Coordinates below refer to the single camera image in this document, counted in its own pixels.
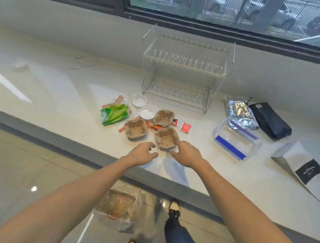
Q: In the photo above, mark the person's right hand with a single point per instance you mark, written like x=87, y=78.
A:
x=187, y=155

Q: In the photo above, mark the person's left hand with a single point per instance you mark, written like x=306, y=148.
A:
x=141, y=154

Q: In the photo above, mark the brown paper cup carrier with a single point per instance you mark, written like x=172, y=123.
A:
x=166, y=137
x=136, y=129
x=163, y=117

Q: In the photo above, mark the red sauce packet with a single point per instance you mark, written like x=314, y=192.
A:
x=185, y=127

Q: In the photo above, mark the clear bag with orange band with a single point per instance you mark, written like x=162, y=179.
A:
x=152, y=126

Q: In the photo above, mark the small dark red packet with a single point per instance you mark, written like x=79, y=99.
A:
x=174, y=122

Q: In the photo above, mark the white plastic cup lid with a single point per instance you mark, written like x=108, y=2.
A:
x=139, y=100
x=147, y=113

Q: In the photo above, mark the green snack bag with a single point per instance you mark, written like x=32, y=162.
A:
x=115, y=115

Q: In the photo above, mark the clear container with blue clips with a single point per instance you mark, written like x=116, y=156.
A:
x=235, y=142

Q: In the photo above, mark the clear plastic trash bag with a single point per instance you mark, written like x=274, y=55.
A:
x=115, y=205

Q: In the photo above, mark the silver foil bag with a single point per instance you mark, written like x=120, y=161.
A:
x=240, y=112

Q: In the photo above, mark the black plastic bag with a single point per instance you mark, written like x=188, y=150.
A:
x=271, y=121

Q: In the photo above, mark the white pouch with black label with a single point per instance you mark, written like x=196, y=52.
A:
x=300, y=162

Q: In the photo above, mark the person's right forearm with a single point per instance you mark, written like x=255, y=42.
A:
x=237, y=207

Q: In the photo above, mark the person's left forearm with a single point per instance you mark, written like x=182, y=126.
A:
x=70, y=200

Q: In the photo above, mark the person's right shoe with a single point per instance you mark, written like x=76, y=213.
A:
x=174, y=210

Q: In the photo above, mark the person's blue jeans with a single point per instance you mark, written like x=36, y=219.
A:
x=177, y=231

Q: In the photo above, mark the white round puck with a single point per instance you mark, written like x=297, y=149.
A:
x=20, y=66

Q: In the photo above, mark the dark window frame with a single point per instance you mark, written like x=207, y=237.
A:
x=225, y=28

